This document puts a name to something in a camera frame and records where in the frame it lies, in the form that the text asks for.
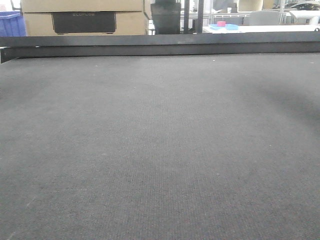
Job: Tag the large cardboard box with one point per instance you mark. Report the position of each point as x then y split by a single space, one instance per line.
86 17

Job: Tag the black stacked bins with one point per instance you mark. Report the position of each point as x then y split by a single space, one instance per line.
166 17

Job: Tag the blue tray on table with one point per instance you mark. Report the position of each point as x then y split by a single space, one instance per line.
228 27

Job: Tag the pink tape roll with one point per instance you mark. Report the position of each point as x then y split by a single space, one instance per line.
221 24

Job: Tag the grey office chair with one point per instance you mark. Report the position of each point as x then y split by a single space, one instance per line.
262 18

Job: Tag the white background table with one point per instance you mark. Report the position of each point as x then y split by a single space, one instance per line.
265 29

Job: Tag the blue plastic crate background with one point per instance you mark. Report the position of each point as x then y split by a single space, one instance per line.
12 24

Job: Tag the black conveyor side rail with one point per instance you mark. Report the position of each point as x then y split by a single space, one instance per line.
277 42

